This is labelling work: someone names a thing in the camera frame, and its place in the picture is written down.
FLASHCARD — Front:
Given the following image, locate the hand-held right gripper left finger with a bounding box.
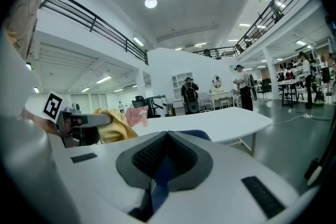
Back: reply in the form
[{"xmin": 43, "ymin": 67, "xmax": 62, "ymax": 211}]
[{"xmin": 51, "ymin": 131, "xmax": 169, "ymax": 224}]

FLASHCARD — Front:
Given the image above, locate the dark blue chair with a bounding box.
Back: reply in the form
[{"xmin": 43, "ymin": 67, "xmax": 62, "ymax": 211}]
[{"xmin": 151, "ymin": 129, "xmax": 213, "ymax": 216}]

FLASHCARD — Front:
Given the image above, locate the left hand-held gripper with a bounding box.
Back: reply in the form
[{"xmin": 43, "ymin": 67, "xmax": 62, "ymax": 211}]
[{"xmin": 41, "ymin": 90, "xmax": 113, "ymax": 149}]

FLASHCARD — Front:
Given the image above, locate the brown printed t-shirt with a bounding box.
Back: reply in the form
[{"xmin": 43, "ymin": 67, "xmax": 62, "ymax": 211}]
[{"xmin": 4, "ymin": 0, "xmax": 38, "ymax": 61}]

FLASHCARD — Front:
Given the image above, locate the person's left forearm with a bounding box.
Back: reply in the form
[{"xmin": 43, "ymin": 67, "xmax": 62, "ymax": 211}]
[{"xmin": 22, "ymin": 109, "xmax": 60, "ymax": 137}]

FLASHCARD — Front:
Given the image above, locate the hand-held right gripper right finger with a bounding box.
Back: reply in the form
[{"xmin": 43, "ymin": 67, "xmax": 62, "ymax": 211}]
[{"xmin": 162, "ymin": 131, "xmax": 300, "ymax": 224}]

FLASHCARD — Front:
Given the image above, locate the pink armchair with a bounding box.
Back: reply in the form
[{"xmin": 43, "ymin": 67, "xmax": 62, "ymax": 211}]
[{"xmin": 125, "ymin": 105, "xmax": 150, "ymax": 129}]

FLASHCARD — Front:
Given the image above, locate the black tilted desk frame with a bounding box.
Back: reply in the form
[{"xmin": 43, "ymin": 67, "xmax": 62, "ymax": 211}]
[{"xmin": 143, "ymin": 94, "xmax": 169, "ymax": 118}]

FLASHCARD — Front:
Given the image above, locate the black balcony railing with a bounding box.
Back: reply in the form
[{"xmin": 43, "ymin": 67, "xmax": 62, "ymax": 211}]
[
  {"xmin": 193, "ymin": 0, "xmax": 317, "ymax": 60},
  {"xmin": 38, "ymin": 0, "xmax": 150, "ymax": 66}
]

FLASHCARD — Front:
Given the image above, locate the yellow cloth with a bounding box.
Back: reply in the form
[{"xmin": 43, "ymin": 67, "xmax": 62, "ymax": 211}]
[{"xmin": 93, "ymin": 108, "xmax": 139, "ymax": 144}]

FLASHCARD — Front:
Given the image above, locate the black white handheld device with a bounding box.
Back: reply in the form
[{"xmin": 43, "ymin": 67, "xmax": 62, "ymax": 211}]
[{"xmin": 303, "ymin": 157, "xmax": 323, "ymax": 187}]

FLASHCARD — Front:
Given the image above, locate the white dressing table with mirror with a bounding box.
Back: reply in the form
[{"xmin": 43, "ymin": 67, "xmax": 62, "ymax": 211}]
[{"xmin": 208, "ymin": 74, "xmax": 235, "ymax": 111}]

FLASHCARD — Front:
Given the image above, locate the white bookshelf cabinet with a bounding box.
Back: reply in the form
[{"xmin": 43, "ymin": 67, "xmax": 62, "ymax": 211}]
[{"xmin": 171, "ymin": 72, "xmax": 195, "ymax": 116}]

